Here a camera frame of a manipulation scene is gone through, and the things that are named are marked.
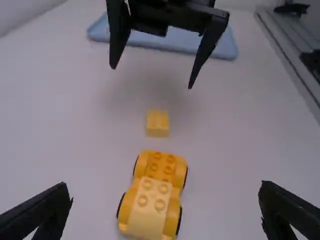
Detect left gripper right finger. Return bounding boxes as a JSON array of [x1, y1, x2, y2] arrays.
[[258, 180, 320, 240]]

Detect blue mat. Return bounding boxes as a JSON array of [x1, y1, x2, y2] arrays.
[[86, 11, 239, 61]]

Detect silver rails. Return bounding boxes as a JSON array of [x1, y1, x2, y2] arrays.
[[254, 4, 320, 111]]

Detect yellow toy car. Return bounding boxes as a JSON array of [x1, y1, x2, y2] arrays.
[[115, 149, 189, 238]]

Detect yellow toy brick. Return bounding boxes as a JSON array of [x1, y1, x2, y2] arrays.
[[144, 109, 172, 138]]

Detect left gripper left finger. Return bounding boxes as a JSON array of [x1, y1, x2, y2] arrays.
[[0, 181, 74, 240]]

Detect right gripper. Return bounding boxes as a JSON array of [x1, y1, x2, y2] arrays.
[[105, 0, 230, 90]]

